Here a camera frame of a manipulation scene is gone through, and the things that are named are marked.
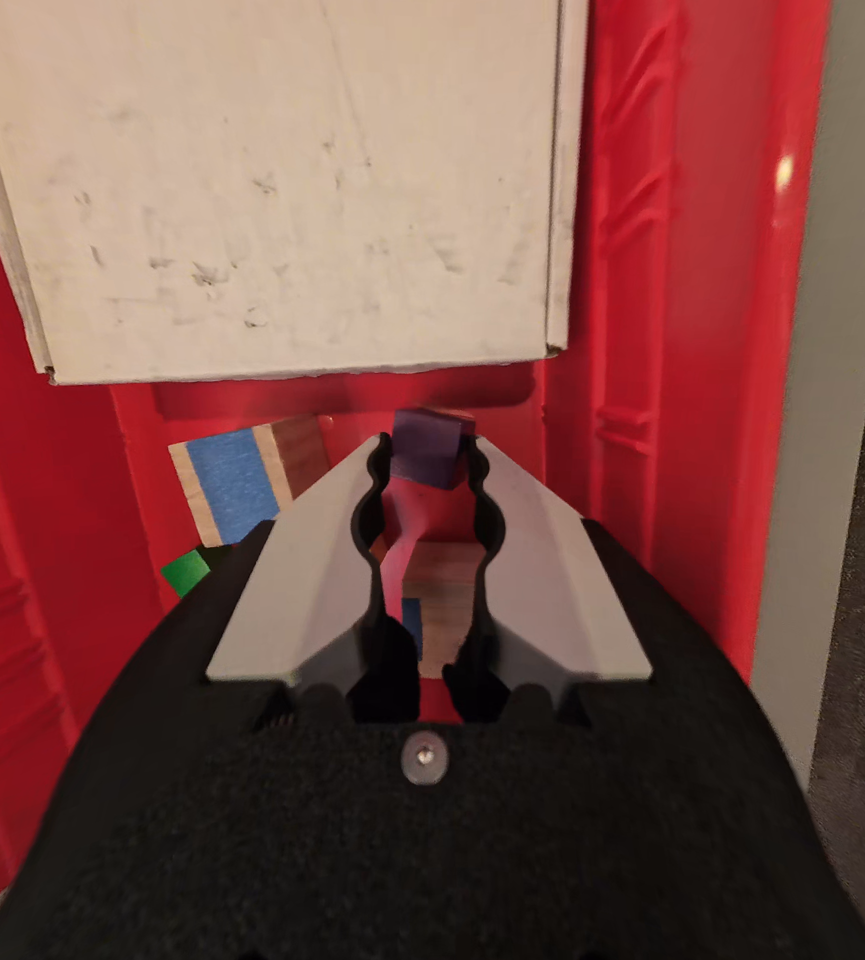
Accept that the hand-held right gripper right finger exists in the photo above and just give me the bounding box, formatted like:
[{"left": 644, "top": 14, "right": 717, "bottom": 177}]
[{"left": 468, "top": 433, "right": 654, "bottom": 697}]

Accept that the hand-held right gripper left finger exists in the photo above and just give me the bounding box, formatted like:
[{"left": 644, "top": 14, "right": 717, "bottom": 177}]
[{"left": 205, "top": 432, "right": 396, "bottom": 690}]

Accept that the small green cube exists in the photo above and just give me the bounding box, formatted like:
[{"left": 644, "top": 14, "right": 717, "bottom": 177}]
[{"left": 161, "top": 547, "right": 212, "bottom": 599}]

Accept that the wooden block with blue tape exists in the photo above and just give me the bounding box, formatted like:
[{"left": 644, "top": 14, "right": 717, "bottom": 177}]
[
  {"left": 401, "top": 541, "right": 488, "bottom": 680},
  {"left": 167, "top": 414, "right": 331, "bottom": 551}
]

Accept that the small purple cube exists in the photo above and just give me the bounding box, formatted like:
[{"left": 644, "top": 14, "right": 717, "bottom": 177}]
[{"left": 389, "top": 408, "right": 476, "bottom": 490}]

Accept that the red plastic bin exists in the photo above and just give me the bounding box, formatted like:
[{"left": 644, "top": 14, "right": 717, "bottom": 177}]
[{"left": 0, "top": 0, "right": 833, "bottom": 927}]

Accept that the white cardboard box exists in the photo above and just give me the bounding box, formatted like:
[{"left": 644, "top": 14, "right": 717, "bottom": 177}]
[{"left": 0, "top": 0, "right": 590, "bottom": 387}]

